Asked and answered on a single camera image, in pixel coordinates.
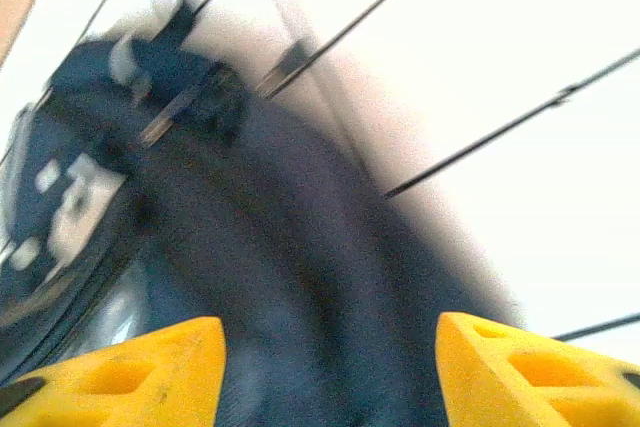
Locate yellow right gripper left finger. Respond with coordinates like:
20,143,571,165
0,316,227,427

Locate navy blue student backpack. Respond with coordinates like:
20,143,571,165
0,0,526,427

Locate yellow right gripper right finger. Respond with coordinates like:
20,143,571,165
434,311,640,427

